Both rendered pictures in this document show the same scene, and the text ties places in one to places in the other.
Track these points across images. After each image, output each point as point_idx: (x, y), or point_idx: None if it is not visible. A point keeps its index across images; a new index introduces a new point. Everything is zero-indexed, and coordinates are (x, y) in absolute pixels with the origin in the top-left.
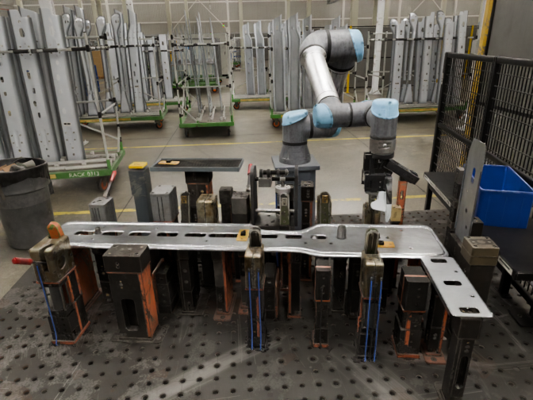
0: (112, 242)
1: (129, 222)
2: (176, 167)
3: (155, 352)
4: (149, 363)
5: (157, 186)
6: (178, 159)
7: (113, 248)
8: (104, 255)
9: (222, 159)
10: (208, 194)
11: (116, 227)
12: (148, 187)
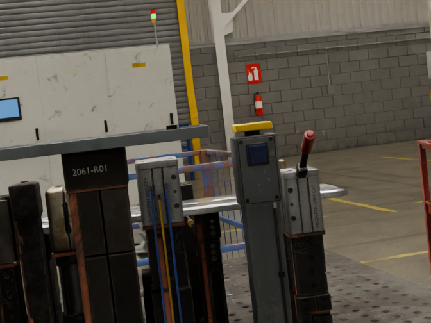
0: (211, 197)
1: (219, 203)
2: (136, 132)
3: (143, 322)
4: (145, 316)
5: (172, 157)
6: (156, 133)
7: (184, 183)
8: (187, 181)
9: (30, 148)
10: (63, 188)
11: (235, 200)
12: (236, 188)
